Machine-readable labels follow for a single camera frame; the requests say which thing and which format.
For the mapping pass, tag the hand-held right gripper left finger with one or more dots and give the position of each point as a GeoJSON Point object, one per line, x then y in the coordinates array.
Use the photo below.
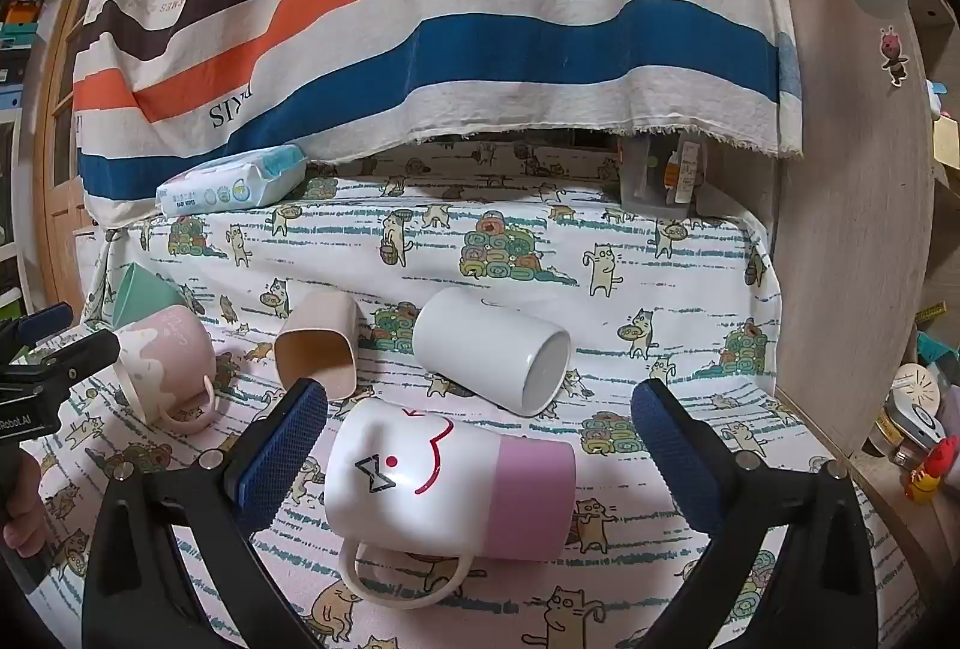
{"type": "Point", "coordinates": [281, 454]}

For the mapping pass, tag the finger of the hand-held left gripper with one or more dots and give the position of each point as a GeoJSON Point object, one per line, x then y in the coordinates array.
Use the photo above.
{"type": "Point", "coordinates": [75, 353]}
{"type": "Point", "coordinates": [46, 319]}

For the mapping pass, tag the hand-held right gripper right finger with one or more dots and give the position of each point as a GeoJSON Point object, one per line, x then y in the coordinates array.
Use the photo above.
{"type": "Point", "coordinates": [675, 461]}

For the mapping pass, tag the white and pink mug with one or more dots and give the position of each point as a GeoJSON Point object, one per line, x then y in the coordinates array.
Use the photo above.
{"type": "Point", "coordinates": [450, 476]}

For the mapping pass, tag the teal green cup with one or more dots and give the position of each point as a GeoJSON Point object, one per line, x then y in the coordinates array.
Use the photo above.
{"type": "Point", "coordinates": [142, 296]}

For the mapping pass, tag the beige square cup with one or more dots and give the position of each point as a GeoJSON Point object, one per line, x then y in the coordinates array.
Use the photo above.
{"type": "Point", "coordinates": [322, 319]}

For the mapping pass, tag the white cylinder cup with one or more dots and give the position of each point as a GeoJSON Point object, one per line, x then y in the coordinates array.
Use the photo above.
{"type": "Point", "coordinates": [472, 338]}

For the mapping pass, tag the person's left hand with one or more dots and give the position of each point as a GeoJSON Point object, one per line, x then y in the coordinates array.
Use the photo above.
{"type": "Point", "coordinates": [26, 514]}

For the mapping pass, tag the wooden door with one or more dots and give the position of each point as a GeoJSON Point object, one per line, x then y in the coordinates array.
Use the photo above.
{"type": "Point", "coordinates": [56, 184]}

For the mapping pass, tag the wet wipes pack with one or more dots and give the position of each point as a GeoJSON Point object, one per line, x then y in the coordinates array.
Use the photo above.
{"type": "Point", "coordinates": [225, 188]}

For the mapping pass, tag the round white case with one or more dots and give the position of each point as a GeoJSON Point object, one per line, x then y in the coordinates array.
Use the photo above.
{"type": "Point", "coordinates": [911, 386]}

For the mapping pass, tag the red and yellow toy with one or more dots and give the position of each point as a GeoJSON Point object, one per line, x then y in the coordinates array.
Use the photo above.
{"type": "Point", "coordinates": [930, 469]}

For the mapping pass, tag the clear plastic container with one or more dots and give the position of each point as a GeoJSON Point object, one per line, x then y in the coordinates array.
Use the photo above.
{"type": "Point", "coordinates": [660, 184]}

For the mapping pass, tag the wooden side panel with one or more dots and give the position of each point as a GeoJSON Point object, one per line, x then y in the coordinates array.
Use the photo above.
{"type": "Point", "coordinates": [840, 206]}

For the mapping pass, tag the cat printed tablecloth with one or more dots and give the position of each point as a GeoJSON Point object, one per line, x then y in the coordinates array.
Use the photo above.
{"type": "Point", "coordinates": [487, 221]}

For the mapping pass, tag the cardboard box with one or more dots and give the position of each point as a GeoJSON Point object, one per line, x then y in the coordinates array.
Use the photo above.
{"type": "Point", "coordinates": [946, 139]}

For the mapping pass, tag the striped cloth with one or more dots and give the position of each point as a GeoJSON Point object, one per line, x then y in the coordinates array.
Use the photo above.
{"type": "Point", "coordinates": [450, 57]}

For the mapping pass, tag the cartoon sticker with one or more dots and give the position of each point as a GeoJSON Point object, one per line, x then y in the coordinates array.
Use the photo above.
{"type": "Point", "coordinates": [892, 57]}

